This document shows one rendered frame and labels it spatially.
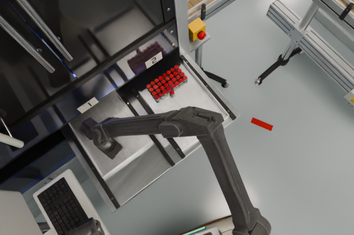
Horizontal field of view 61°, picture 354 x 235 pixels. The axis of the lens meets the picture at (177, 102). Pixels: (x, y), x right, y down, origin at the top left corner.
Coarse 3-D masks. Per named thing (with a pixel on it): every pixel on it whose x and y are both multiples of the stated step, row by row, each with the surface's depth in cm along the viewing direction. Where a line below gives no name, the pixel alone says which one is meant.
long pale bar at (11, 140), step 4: (4, 128) 102; (8, 128) 103; (8, 132) 102; (0, 136) 92; (4, 136) 94; (8, 136) 96; (12, 136) 101; (0, 140) 93; (4, 140) 94; (8, 140) 96; (12, 140) 98; (16, 140) 100; (20, 140) 104; (12, 144) 99; (16, 144) 101; (20, 144) 102
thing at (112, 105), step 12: (108, 96) 142; (96, 108) 140; (108, 108) 140; (120, 108) 139; (72, 120) 139; (96, 120) 138; (84, 144) 134; (132, 144) 133; (144, 144) 133; (96, 156) 132; (120, 156) 132; (132, 156) 130; (96, 168) 127; (108, 168) 130
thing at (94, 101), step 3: (93, 99) 124; (87, 102) 123; (90, 102) 125; (93, 102) 126; (96, 102) 128; (84, 105) 124; (87, 105) 125; (93, 105) 129; (78, 108) 123; (81, 108) 124; (84, 108) 126; (87, 108) 127; (81, 111) 126; (84, 111) 128
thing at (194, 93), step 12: (192, 72) 140; (192, 84) 141; (144, 96) 140; (168, 96) 140; (180, 96) 139; (192, 96) 139; (204, 96) 139; (156, 108) 138; (168, 108) 138; (180, 108) 138; (204, 108) 137; (216, 108) 137; (180, 144) 132
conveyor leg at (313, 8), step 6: (312, 6) 165; (318, 6) 163; (306, 12) 174; (312, 12) 168; (306, 18) 175; (312, 18) 175; (300, 24) 183; (306, 24) 179; (288, 48) 208; (282, 54) 220; (288, 54) 214; (282, 60) 223
